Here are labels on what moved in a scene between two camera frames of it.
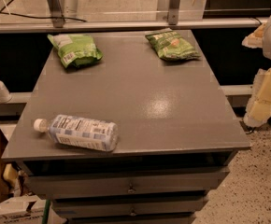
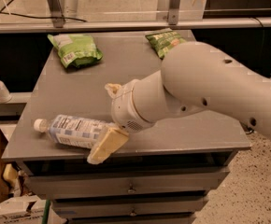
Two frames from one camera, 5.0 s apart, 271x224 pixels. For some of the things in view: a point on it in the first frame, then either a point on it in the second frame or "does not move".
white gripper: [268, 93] to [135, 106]
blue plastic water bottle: [80, 133] does not move
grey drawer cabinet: [176, 134] does not move
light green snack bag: [76, 50] does not move
